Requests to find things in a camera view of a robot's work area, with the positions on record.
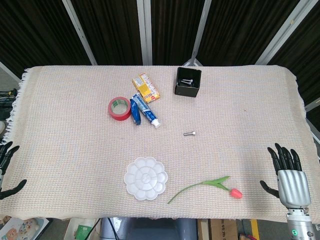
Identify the black square open box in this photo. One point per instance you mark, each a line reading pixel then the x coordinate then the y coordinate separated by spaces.
pixel 186 91

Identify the blue white toothpaste tube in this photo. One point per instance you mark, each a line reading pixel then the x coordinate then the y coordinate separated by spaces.
pixel 147 112

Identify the red tape roll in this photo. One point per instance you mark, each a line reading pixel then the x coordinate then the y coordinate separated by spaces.
pixel 120 116

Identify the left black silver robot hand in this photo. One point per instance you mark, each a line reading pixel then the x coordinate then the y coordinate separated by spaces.
pixel 7 152

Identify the blue snack packet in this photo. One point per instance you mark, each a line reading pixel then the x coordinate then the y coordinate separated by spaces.
pixel 135 112

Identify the white bag with green print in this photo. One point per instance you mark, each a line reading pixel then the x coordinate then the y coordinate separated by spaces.
pixel 83 230

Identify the white flower-shaped paint palette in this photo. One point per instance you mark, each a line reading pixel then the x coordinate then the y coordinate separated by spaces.
pixel 145 178

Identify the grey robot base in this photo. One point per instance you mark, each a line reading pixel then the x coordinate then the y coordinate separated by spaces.
pixel 150 230

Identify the beige woven tablecloth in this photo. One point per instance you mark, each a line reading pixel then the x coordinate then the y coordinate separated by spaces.
pixel 75 137

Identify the silver screw with round head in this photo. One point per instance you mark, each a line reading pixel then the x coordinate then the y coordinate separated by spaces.
pixel 187 84
pixel 187 80

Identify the white metal frame post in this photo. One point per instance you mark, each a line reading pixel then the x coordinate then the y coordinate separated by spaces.
pixel 144 32
pixel 202 32
pixel 285 32
pixel 80 35

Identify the small silver screw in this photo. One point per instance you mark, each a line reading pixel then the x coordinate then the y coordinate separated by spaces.
pixel 189 133

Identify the brown cardboard box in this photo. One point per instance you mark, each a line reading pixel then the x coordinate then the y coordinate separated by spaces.
pixel 217 230

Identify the artificial pink tulip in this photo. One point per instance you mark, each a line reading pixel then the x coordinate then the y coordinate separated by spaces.
pixel 236 193

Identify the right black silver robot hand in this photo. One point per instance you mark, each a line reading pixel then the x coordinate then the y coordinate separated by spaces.
pixel 293 186

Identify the yellow printed carton box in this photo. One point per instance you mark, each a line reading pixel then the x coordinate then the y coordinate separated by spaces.
pixel 147 90

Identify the colourful picture book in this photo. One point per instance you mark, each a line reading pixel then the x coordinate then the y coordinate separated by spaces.
pixel 22 227

